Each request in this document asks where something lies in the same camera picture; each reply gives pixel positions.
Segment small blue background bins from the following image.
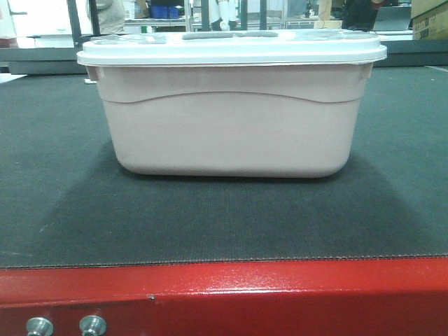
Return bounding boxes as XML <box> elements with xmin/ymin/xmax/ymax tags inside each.
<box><xmin>150</xmin><ymin>6</ymin><xmax>179</xmax><ymax>19</ymax></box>

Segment person in beige shirt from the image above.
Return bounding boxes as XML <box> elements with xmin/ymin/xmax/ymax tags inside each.
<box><xmin>96</xmin><ymin>0</ymin><xmax>125</xmax><ymax>35</ymax></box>

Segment cardboard box stack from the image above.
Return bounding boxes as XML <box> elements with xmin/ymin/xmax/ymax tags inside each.
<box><xmin>411</xmin><ymin>0</ymin><xmax>447</xmax><ymax>40</ymax></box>

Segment left silver bolt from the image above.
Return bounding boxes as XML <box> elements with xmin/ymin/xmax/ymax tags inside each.
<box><xmin>26</xmin><ymin>316</ymin><xmax>54</xmax><ymax>336</ymax></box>

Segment dark grey conveyor mat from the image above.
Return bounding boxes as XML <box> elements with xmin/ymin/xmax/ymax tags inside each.
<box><xmin>1</xmin><ymin>66</ymin><xmax>447</xmax><ymax>268</ymax></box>

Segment silver bolt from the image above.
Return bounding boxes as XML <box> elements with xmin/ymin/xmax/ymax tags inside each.
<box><xmin>26</xmin><ymin>316</ymin><xmax>54</xmax><ymax>336</ymax></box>
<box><xmin>79</xmin><ymin>315</ymin><xmax>107</xmax><ymax>336</ymax></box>

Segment right silver bolt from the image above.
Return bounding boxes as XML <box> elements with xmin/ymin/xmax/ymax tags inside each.
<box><xmin>79</xmin><ymin>315</ymin><xmax>107</xmax><ymax>336</ymax></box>

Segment white lidded plastic bin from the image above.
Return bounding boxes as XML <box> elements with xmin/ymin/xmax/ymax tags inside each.
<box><xmin>77</xmin><ymin>29</ymin><xmax>387</xmax><ymax>178</ymax></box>

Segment red metal frame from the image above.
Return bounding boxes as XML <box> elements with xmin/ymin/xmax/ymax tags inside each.
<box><xmin>1</xmin><ymin>258</ymin><xmax>447</xmax><ymax>335</ymax></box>

